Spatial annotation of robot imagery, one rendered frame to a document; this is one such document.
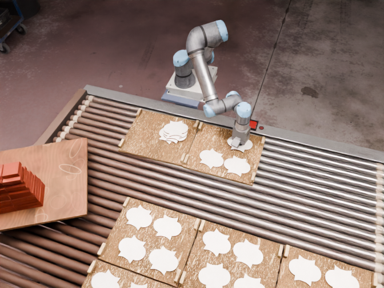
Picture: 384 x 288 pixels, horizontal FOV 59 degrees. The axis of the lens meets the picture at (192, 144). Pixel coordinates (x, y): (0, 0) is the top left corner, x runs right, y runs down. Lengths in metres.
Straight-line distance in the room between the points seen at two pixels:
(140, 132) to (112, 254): 0.78
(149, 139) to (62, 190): 0.59
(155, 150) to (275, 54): 2.63
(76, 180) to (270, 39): 3.31
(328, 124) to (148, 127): 2.01
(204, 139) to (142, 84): 1.95
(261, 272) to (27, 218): 1.15
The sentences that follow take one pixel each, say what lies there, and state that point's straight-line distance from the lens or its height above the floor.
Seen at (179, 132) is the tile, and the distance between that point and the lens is 2.06.
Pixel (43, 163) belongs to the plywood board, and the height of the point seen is 1.04.
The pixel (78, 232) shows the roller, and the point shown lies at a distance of 1.88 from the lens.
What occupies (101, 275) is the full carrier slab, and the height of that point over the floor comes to 0.95.
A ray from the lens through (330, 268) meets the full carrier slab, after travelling 1.78.
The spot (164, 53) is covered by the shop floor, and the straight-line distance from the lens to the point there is 4.30.
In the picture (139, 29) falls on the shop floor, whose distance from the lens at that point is 4.78.
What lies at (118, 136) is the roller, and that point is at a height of 0.92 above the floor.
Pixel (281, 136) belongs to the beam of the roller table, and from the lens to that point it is 2.16.
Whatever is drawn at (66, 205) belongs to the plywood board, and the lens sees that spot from 1.83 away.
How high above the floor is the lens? 2.53
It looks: 51 degrees down
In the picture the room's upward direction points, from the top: 3 degrees counter-clockwise
